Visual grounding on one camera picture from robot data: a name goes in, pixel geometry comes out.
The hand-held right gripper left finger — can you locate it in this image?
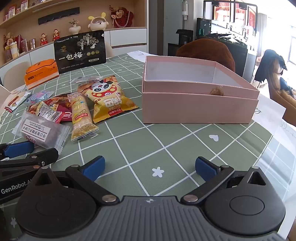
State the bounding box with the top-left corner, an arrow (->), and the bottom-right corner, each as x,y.
30,156 -> 117,206

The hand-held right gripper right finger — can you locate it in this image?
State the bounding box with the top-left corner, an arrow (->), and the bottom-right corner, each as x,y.
180,156 -> 267,205

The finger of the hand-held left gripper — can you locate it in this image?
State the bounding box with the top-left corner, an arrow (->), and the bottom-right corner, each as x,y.
0,141 -> 35,160
0,148 -> 59,171

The clear grey cookie packet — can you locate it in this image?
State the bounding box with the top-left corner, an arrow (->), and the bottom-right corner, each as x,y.
12,111 -> 71,155

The rice cracker packet red label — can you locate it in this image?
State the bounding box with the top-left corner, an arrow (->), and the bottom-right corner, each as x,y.
4,90 -> 31,113

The clear rice bar packet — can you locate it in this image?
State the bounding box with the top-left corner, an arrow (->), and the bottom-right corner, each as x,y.
68,91 -> 99,142

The pink cardboard box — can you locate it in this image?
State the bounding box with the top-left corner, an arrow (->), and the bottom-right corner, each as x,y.
142,56 -> 260,124

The yellow cartoon snack packet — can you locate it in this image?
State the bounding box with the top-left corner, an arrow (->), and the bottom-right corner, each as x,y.
83,76 -> 139,124

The green checked tablecloth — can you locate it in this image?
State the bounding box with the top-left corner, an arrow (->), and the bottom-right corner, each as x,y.
0,53 -> 274,241

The large red snack packet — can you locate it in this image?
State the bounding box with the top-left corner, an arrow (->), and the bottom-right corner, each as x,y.
44,94 -> 73,123

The blue candy packet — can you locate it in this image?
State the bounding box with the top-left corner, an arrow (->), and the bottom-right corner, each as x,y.
26,90 -> 54,106

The beige chair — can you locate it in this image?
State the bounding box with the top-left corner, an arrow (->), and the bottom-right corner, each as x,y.
104,43 -> 115,58
1,61 -> 31,90

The orange gift box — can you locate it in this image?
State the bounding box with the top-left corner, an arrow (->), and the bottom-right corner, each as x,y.
24,59 -> 59,90

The white paper sheet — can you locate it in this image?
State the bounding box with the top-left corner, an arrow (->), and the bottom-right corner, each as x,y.
127,50 -> 151,63
251,93 -> 287,132
273,119 -> 296,142

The orange armchair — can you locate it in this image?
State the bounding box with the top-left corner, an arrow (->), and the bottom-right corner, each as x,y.
266,70 -> 296,127

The glass jar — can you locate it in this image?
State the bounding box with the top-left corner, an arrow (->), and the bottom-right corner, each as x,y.
21,38 -> 36,54

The black stand-up pouch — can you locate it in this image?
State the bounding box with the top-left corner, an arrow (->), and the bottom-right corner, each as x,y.
54,30 -> 107,74

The pink flower ornament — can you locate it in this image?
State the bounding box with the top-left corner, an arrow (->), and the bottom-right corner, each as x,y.
3,32 -> 17,51

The brown plush chair back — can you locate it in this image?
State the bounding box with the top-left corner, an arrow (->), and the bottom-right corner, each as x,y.
176,38 -> 236,73

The dark jacket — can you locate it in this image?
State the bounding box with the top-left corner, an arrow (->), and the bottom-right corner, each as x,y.
254,49 -> 287,82

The black water dispenser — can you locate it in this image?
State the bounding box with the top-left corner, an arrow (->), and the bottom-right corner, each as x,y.
168,29 -> 193,57

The white vase with flowers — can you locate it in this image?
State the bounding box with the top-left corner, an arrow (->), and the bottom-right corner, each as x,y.
69,19 -> 81,35

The white sideboard cabinet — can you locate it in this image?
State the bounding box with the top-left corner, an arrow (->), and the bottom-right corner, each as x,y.
0,27 -> 148,78

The white rabbit figurine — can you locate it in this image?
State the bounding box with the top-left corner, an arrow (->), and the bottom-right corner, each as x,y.
88,12 -> 110,32

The red round floral ornament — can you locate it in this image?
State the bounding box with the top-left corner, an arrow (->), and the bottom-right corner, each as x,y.
109,6 -> 135,29

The wooden wall shelf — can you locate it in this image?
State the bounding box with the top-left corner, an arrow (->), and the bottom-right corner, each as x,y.
0,0 -> 148,29

